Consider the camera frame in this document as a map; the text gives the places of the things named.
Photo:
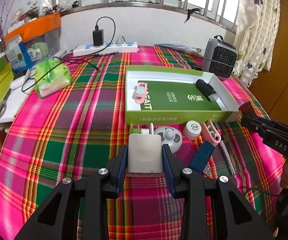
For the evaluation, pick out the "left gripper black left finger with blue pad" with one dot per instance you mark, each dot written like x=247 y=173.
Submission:
x=57 y=216

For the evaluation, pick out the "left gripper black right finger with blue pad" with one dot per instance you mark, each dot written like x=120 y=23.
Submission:
x=232 y=215

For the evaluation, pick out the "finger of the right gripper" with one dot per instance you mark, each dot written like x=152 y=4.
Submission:
x=258 y=125

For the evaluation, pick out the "black cylindrical flashlight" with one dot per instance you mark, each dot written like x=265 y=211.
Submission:
x=207 y=90

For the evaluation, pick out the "blue rectangular case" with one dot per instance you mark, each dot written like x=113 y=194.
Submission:
x=201 y=158

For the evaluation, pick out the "white usb charger cube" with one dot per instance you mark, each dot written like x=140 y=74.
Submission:
x=145 y=155

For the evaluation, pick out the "green and white spool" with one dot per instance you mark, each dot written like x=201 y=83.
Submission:
x=140 y=130

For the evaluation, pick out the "pink clip with grey pad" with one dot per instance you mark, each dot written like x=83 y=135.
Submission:
x=140 y=92

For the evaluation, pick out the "brown bottle red cap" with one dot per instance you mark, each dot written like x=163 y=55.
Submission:
x=247 y=110

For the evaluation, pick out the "wooden wardrobe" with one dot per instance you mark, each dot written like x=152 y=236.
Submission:
x=271 y=88

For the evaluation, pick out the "clear plastic sleeve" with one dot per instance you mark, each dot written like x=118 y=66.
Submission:
x=230 y=156

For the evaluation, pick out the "small white round jar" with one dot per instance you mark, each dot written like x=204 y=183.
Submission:
x=192 y=130

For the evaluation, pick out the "grey portable heater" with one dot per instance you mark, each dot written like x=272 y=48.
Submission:
x=219 y=57

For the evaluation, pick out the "grey round dome gadget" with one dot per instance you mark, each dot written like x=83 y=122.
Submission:
x=170 y=136

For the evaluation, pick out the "cream patterned curtain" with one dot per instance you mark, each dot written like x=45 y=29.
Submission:
x=256 y=32

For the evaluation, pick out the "plaid pink green tablecloth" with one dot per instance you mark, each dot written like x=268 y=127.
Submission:
x=73 y=133

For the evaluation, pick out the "folded grey floral umbrella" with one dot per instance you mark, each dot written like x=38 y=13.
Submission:
x=181 y=48

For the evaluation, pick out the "green and white shallow box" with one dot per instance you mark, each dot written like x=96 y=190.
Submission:
x=173 y=99

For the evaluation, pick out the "green tissue pack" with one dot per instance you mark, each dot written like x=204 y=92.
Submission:
x=51 y=76

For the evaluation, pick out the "white power strip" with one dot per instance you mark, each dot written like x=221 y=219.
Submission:
x=126 y=47

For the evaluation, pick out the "blue white carton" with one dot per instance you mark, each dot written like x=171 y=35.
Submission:
x=17 y=55

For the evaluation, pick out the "orange lidded storage bin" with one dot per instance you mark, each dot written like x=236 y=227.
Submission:
x=42 y=33

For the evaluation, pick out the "black power adapter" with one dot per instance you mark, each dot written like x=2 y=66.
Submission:
x=98 y=36

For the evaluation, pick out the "scissors grey handles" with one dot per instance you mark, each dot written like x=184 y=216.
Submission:
x=3 y=103

